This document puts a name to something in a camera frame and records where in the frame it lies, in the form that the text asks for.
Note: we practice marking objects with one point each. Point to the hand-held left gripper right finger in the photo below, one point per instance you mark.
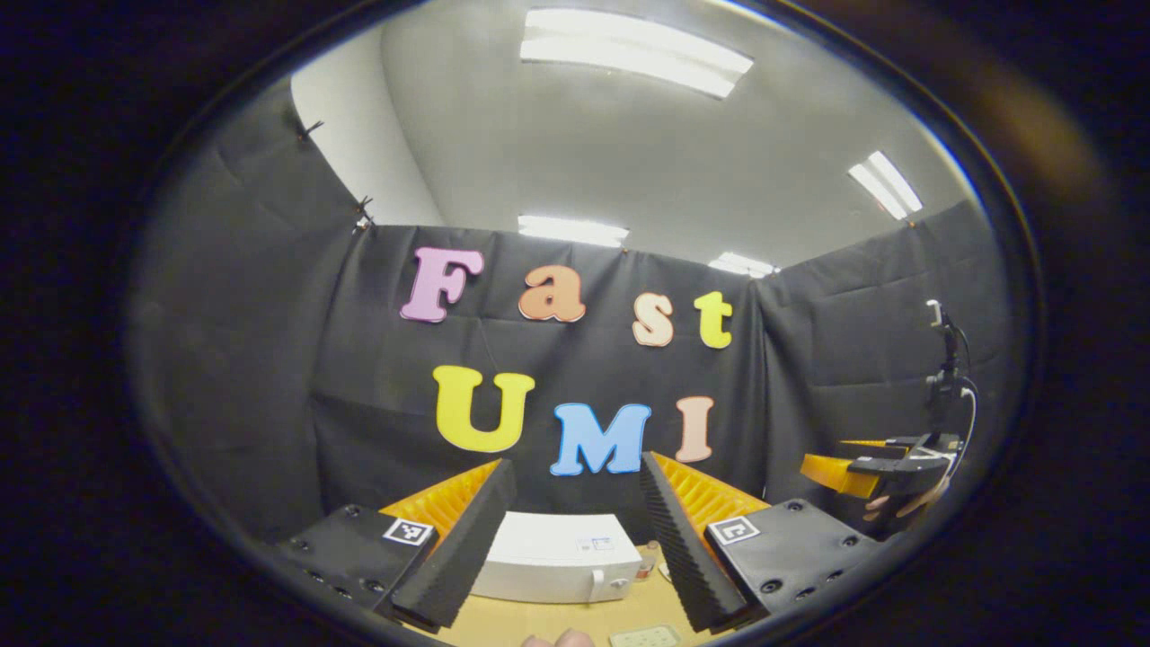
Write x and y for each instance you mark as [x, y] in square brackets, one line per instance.
[687, 557]

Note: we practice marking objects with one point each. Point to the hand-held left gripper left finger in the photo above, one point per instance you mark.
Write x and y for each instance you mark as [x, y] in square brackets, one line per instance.
[467, 548]

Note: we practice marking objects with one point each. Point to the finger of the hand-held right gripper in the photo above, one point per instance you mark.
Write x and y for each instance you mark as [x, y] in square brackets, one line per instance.
[835, 474]
[880, 444]

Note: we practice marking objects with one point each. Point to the white microwave oven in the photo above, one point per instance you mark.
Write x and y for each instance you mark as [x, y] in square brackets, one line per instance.
[548, 557]

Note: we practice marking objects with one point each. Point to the clear bottle with red label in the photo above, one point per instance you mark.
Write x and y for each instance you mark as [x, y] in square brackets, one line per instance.
[650, 559]

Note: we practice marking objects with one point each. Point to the small white square plate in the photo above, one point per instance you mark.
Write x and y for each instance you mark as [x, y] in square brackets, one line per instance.
[642, 638]

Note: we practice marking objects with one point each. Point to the ceiling light panel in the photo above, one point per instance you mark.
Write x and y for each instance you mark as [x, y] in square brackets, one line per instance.
[573, 231]
[633, 49]
[744, 264]
[885, 184]

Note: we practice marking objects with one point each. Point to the black backdrop cloth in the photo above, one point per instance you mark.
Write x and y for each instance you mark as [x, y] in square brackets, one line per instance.
[252, 359]

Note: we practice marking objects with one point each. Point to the black binder clip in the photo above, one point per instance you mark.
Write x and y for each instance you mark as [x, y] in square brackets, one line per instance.
[310, 129]
[364, 213]

